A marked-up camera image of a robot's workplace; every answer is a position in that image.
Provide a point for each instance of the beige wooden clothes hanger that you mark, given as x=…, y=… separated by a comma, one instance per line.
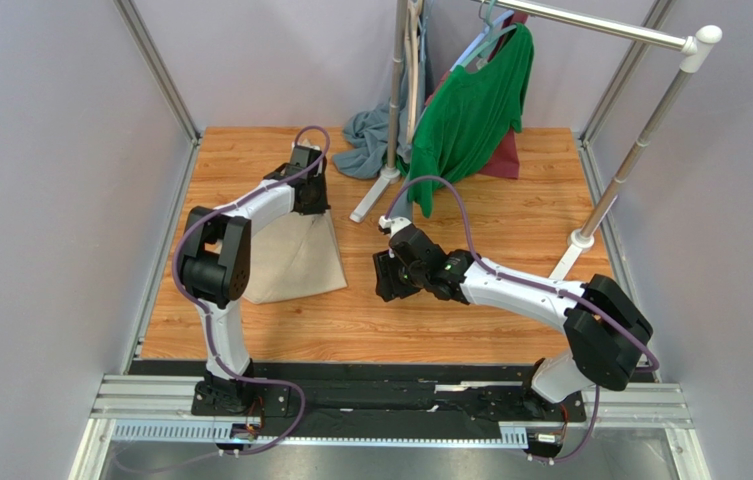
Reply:
x=412, y=36

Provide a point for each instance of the aluminium frame rail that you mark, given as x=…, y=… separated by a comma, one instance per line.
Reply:
x=157, y=408

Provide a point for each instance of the beige linen napkin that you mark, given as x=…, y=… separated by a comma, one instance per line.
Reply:
x=295, y=256

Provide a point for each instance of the blue-grey garment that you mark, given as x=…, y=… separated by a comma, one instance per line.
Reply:
x=378, y=137

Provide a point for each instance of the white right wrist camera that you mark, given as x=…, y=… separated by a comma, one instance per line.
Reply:
x=391, y=226

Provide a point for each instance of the green t-shirt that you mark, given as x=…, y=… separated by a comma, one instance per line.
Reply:
x=468, y=117

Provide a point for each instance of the teal clothes hanger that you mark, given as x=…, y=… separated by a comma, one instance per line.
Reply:
x=487, y=39

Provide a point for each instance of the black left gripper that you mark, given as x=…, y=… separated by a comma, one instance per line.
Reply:
x=322, y=205

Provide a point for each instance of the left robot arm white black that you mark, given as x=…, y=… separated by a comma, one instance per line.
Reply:
x=212, y=266

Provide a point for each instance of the silver white clothes rack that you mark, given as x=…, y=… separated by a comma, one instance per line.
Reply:
x=695, y=49

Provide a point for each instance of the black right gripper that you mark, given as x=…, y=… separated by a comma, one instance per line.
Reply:
x=385, y=278

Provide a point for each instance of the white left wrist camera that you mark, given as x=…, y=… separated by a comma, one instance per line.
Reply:
x=305, y=143

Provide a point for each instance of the maroon garment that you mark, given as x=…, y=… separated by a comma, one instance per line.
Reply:
x=504, y=161

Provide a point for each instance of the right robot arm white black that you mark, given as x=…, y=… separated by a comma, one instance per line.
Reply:
x=606, y=333

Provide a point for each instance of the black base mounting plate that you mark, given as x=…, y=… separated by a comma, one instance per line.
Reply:
x=416, y=402

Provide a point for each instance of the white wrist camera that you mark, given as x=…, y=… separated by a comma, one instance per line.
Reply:
x=391, y=226
x=305, y=143

